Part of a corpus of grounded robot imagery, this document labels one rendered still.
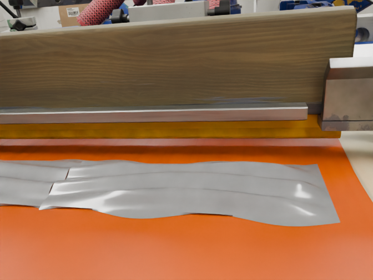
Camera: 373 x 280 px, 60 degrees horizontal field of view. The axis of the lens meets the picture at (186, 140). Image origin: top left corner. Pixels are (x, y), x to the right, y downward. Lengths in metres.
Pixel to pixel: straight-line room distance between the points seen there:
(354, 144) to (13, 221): 0.25
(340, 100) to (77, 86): 0.20
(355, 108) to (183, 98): 0.13
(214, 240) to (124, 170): 0.10
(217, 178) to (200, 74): 0.08
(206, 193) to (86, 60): 0.15
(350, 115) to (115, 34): 0.18
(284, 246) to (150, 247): 0.07
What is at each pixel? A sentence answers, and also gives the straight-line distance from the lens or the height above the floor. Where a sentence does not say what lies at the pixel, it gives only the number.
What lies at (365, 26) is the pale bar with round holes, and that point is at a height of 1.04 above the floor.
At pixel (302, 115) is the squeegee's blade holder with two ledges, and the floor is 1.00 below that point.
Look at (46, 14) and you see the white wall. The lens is 5.21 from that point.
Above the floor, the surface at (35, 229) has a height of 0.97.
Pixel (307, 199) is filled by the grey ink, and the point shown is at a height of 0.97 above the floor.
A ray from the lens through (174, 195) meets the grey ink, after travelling 0.20.
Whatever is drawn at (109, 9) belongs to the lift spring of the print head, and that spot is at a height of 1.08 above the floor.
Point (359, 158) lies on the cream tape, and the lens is 0.27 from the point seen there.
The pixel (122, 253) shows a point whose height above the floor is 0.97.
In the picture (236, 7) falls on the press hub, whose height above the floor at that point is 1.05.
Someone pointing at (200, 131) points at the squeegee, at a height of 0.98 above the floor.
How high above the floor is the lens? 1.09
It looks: 24 degrees down
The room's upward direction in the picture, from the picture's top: 5 degrees counter-clockwise
